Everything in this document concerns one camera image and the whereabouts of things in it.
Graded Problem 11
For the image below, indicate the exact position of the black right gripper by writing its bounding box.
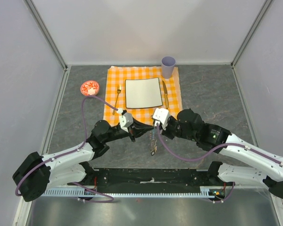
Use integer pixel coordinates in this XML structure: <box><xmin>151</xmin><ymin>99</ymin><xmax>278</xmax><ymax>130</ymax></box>
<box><xmin>155</xmin><ymin>116</ymin><xmax>197</xmax><ymax>142</ymax></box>

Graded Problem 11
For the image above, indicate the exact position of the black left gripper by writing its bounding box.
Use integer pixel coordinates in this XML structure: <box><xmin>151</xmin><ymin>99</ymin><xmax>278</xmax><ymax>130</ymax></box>
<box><xmin>104</xmin><ymin>116</ymin><xmax>153</xmax><ymax>143</ymax></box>

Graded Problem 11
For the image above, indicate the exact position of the keyring chain with keys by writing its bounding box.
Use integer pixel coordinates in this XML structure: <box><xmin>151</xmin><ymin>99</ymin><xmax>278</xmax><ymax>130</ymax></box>
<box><xmin>149</xmin><ymin>128</ymin><xmax>159</xmax><ymax>153</ymax></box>

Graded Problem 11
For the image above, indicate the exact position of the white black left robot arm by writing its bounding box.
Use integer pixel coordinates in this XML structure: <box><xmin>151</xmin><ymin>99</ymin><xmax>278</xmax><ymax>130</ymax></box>
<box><xmin>12</xmin><ymin>119</ymin><xmax>153</xmax><ymax>202</ymax></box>

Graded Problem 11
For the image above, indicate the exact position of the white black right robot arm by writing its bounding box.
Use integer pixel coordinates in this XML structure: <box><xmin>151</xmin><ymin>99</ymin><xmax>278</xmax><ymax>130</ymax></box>
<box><xmin>153</xmin><ymin>108</ymin><xmax>283</xmax><ymax>199</ymax></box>

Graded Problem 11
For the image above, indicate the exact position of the white square plate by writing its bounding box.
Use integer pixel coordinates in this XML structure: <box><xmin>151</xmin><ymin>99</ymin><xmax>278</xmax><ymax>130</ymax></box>
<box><xmin>125</xmin><ymin>78</ymin><xmax>163</xmax><ymax>109</ymax></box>

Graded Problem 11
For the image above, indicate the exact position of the orange white checkered cloth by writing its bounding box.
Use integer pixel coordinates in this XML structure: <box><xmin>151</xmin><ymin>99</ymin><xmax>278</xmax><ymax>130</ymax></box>
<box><xmin>105</xmin><ymin>66</ymin><xmax>183</xmax><ymax>125</ymax></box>

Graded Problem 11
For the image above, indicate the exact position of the gold knife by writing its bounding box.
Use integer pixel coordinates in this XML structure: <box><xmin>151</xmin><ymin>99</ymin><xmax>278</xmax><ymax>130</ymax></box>
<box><xmin>162</xmin><ymin>81</ymin><xmax>169</xmax><ymax>109</ymax></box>

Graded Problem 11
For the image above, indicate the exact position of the gold fork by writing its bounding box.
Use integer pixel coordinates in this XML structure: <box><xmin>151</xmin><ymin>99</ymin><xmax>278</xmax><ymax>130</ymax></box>
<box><xmin>112</xmin><ymin>84</ymin><xmax>122</xmax><ymax>115</ymax></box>

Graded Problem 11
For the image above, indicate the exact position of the lilac plastic cup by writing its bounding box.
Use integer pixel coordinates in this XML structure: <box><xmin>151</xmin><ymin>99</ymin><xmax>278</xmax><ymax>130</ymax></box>
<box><xmin>161</xmin><ymin>56</ymin><xmax>176</xmax><ymax>79</ymax></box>

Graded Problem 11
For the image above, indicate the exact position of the red white patterned bowl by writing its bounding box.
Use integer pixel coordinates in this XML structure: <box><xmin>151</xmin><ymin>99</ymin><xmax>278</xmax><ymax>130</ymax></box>
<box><xmin>80</xmin><ymin>80</ymin><xmax>100</xmax><ymax>96</ymax></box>

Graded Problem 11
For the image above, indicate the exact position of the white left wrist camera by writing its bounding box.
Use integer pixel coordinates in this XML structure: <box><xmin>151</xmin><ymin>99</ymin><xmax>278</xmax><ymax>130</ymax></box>
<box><xmin>117</xmin><ymin>108</ymin><xmax>133</xmax><ymax>133</ymax></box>

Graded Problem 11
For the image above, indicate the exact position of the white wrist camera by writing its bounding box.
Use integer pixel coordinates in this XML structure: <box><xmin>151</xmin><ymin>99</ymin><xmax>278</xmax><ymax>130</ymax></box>
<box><xmin>152</xmin><ymin>108</ymin><xmax>170</xmax><ymax>130</ymax></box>
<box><xmin>117</xmin><ymin>108</ymin><xmax>133</xmax><ymax>133</ymax></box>

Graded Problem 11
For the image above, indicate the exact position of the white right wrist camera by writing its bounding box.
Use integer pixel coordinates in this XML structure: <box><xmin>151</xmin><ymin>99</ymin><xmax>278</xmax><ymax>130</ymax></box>
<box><xmin>152</xmin><ymin>108</ymin><xmax>170</xmax><ymax>130</ymax></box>

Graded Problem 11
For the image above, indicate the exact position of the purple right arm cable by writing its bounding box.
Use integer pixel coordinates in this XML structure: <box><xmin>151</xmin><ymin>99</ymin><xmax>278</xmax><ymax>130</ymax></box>
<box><xmin>156</xmin><ymin>126</ymin><xmax>283</xmax><ymax>170</ymax></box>

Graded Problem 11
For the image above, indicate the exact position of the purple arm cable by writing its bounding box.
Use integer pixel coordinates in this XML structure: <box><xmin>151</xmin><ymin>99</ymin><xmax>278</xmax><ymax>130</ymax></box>
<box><xmin>15</xmin><ymin>95</ymin><xmax>121</xmax><ymax>196</ymax></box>
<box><xmin>156</xmin><ymin>126</ymin><xmax>283</xmax><ymax>170</ymax></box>

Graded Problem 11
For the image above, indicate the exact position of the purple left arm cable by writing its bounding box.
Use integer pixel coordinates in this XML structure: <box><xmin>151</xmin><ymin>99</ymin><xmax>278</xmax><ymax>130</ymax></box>
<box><xmin>15</xmin><ymin>95</ymin><xmax>121</xmax><ymax>196</ymax></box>

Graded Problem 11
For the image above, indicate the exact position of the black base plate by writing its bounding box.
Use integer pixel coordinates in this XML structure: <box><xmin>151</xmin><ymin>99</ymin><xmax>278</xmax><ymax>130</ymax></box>
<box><xmin>79</xmin><ymin>168</ymin><xmax>233</xmax><ymax>194</ymax></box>

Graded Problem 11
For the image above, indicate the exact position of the grey slotted cable duct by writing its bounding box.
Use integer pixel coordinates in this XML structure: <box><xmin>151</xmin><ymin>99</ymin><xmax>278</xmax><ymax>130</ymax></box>
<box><xmin>42</xmin><ymin>186</ymin><xmax>214</xmax><ymax>198</ymax></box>

